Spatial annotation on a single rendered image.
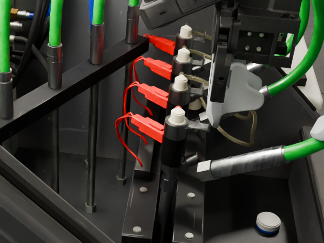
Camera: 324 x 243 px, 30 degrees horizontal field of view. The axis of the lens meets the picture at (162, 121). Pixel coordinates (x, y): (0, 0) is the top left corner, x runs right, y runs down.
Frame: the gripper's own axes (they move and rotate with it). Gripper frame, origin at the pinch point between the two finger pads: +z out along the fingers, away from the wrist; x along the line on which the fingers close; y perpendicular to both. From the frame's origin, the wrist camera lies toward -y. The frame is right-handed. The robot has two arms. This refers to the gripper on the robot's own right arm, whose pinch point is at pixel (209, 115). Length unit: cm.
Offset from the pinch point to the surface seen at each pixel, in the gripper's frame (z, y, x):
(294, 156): -4.8, 7.2, -13.5
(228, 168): -1.2, 1.7, -11.5
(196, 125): 1.5, -1.3, 0.0
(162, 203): 13.0, -4.3, -0.5
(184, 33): 0.4, -3.8, 23.4
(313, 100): 15.8, 20.3, 35.5
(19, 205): -13.5, -12.0, -34.1
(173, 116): 0.3, -4.1, -0.5
